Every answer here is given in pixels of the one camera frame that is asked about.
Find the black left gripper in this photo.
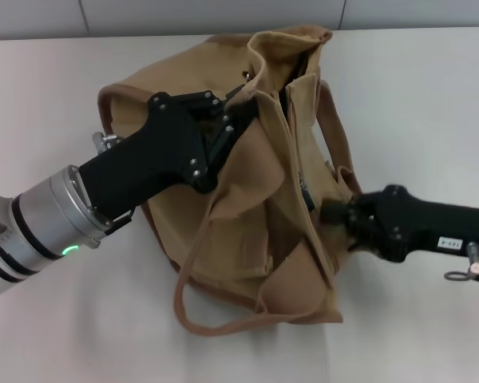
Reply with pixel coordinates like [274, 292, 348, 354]
[79, 84, 261, 228]

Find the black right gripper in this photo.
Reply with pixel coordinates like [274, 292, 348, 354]
[321, 184, 479, 263]

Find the silver metal zipper pull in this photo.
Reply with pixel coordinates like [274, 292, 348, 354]
[299, 171, 316, 211]

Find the khaki canvas food bag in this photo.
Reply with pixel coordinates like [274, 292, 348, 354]
[98, 24, 363, 335]

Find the silver left gripper connector stud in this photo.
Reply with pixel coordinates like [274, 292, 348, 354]
[92, 131, 123, 155]

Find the black left wrist plug cable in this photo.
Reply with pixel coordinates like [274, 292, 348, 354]
[91, 209, 136, 249]

